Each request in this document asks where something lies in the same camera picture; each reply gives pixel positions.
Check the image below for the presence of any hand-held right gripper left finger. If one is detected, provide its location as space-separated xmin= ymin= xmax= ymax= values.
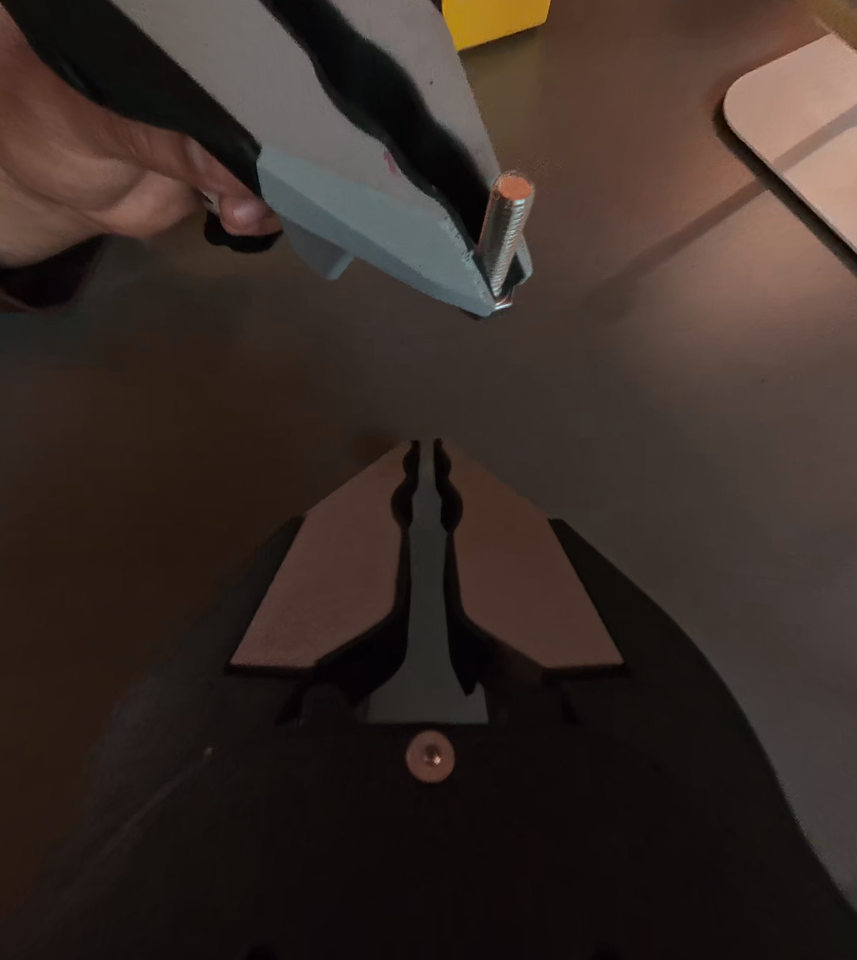
xmin=227 ymin=438 xmax=422 ymax=706

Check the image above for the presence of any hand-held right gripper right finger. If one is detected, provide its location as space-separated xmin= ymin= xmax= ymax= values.
xmin=432 ymin=438 xmax=625 ymax=699

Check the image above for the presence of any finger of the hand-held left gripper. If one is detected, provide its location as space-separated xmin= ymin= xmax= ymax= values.
xmin=109 ymin=0 xmax=501 ymax=320
xmin=271 ymin=0 xmax=535 ymax=294

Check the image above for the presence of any silver threaded bolt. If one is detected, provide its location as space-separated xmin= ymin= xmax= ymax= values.
xmin=472 ymin=171 xmax=536 ymax=310

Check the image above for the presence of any person's left hand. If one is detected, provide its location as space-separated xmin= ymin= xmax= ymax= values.
xmin=0 ymin=30 xmax=283 ymax=264

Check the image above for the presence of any yellow plastic bin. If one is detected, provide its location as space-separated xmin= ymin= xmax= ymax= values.
xmin=439 ymin=0 xmax=552 ymax=52

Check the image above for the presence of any white sign stand base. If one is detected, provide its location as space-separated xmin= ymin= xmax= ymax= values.
xmin=721 ymin=31 xmax=857 ymax=305

